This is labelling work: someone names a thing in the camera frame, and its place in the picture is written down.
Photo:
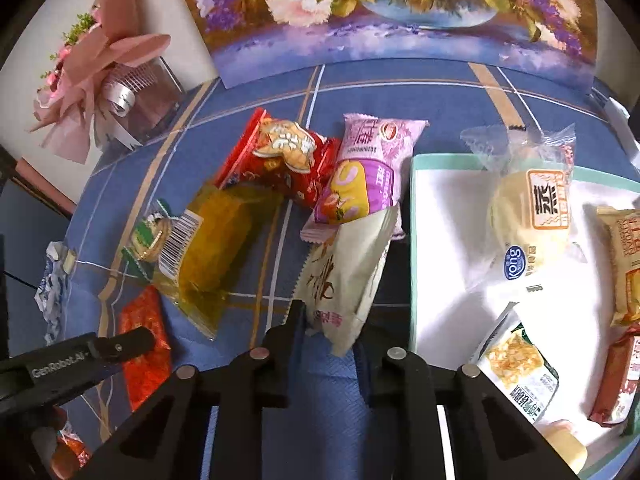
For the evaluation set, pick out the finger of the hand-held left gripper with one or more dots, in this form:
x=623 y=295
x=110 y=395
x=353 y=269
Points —
x=100 y=352

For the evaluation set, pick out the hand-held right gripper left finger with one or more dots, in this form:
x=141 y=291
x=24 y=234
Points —
x=298 y=325

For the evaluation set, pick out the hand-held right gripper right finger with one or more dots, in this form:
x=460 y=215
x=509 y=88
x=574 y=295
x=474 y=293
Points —
x=363 y=360

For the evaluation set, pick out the red gold-patterned snack packet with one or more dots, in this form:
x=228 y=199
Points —
x=142 y=315

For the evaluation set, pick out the pale green snack packet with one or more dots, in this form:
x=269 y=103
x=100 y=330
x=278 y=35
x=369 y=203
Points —
x=345 y=280

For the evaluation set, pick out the teal-edged white box lid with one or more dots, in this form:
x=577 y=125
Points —
x=450 y=270

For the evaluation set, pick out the clear steamed cake packet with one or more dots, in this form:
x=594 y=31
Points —
x=530 y=220

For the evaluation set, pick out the brown-red snack packet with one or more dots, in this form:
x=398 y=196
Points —
x=620 y=380

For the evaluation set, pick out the yellow snack packet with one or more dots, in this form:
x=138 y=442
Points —
x=625 y=265

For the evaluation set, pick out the person's left hand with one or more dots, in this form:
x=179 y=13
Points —
x=55 y=462

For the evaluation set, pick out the blue plaid tablecloth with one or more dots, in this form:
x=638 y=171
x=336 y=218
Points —
x=320 y=420

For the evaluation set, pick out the crumpled white and blue wrapper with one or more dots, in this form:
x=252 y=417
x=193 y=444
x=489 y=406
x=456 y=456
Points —
x=52 y=290

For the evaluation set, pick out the clear orange jelly packet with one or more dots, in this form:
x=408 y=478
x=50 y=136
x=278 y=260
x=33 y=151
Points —
x=215 y=250

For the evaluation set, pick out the small green biscuit packet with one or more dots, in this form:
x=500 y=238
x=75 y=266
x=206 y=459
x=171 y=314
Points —
x=147 y=237

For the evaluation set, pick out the green and white snack packet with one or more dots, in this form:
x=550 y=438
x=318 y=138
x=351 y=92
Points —
x=520 y=365

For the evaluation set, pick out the pink cake roll packet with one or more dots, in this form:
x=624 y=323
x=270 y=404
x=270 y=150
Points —
x=365 y=175

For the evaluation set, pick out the red cookie print snack packet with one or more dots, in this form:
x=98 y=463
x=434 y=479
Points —
x=280 y=155

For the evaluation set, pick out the beige cake packet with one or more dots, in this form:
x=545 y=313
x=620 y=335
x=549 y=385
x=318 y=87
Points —
x=567 y=447

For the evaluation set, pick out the pink flower bouquet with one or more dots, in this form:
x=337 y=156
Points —
x=95 y=70

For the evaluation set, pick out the floral painting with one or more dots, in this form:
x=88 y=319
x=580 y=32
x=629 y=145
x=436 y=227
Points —
x=390 y=10

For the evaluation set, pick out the white power strip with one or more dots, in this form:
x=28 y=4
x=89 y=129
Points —
x=617 y=120

